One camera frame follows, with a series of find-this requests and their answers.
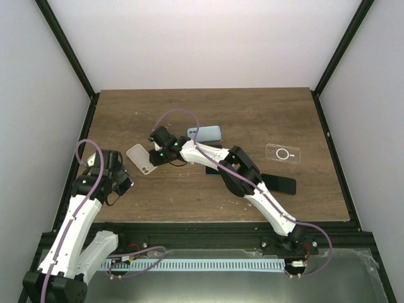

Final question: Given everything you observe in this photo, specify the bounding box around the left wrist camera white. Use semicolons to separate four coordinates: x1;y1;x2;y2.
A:
86;152;97;167

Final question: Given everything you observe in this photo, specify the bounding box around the white phone case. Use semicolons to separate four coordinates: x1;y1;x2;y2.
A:
126;144;157;175

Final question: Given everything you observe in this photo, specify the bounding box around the light blue phone case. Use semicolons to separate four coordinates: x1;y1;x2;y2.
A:
186;126;222;143

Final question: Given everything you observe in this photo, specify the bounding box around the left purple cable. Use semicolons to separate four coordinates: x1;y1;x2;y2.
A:
40;139;105;303

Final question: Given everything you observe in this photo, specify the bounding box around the clear magsafe phone case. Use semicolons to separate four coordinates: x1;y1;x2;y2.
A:
264;143;301;163

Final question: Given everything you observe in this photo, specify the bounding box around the pink phone black screen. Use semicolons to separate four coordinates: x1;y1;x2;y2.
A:
114;177;134;196

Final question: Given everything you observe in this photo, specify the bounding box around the light blue slotted cable duct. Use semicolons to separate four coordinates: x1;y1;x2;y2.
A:
97;259;285;273

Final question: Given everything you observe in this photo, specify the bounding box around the black frame post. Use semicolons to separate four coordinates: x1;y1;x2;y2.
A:
33;0;97;99
311;0;376;98

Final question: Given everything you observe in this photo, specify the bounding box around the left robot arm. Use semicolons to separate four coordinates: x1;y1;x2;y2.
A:
23;150;134;302

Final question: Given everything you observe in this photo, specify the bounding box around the blue phone black screen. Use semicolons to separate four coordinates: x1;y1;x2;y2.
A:
205;145;222;176

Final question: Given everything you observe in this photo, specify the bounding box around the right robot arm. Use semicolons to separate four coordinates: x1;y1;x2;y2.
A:
149;126;308;254

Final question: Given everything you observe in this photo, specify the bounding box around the right black frame post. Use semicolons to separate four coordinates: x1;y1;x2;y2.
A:
311;0;376;98

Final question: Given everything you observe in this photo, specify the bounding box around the left black frame post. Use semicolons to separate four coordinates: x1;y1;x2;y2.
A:
33;0;97;99

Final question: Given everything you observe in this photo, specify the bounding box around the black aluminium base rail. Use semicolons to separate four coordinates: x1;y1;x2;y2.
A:
40;222;373;253

